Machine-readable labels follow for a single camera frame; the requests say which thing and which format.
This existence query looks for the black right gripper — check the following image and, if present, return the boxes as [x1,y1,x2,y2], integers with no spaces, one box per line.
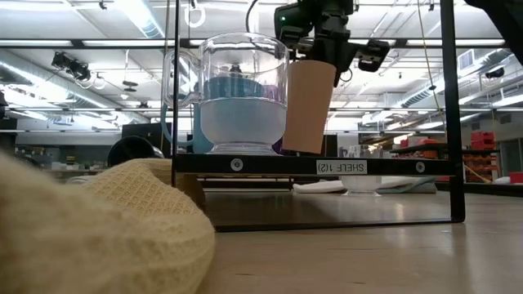
[285,0,391,87]

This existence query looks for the peach plastic cup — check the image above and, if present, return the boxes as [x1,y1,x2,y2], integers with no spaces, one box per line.
[281,60,338,155]

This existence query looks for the large clear glass mug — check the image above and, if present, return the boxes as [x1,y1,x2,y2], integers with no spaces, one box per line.
[162,31,290,156]

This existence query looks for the small clear glass cup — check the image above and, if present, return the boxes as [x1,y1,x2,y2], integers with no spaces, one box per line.
[341,145,383,198]

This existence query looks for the light blue plastic mug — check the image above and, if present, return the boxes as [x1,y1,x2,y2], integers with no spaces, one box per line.
[159,75,266,155]

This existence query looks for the black plastic tumbler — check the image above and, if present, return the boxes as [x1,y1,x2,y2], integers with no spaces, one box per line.
[106,136,164,167]

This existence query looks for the white cloth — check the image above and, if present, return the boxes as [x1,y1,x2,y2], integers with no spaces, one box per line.
[292,175,418,194]

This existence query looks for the light blue cloth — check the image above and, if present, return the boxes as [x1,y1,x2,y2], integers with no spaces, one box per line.
[383,177,439,195]

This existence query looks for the red storage bins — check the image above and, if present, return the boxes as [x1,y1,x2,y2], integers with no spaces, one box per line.
[469,130,496,151]

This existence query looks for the orange storage bins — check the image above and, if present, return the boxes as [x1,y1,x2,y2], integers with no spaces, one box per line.
[463,153,498,184]

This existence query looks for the black computer tower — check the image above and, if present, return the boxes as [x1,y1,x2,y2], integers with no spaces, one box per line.
[121,122,172,159]

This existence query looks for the yellow waffle cloth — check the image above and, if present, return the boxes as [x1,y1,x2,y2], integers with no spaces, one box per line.
[0,153,217,294]

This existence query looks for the thin yellow hanging cable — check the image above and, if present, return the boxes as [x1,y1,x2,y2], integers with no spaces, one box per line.
[416,0,447,123]

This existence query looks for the wooden shelf with black frame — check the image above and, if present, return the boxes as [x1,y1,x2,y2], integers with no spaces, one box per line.
[171,0,467,233]

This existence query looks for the white cable loop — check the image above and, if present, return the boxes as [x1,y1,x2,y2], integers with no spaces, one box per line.
[183,2,208,29]

